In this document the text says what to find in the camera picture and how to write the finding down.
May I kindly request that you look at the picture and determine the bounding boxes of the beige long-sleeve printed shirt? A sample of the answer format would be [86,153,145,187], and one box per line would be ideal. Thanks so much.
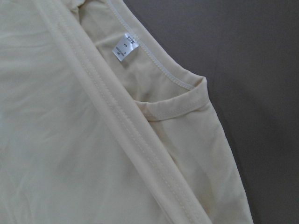
[0,0,253,224]

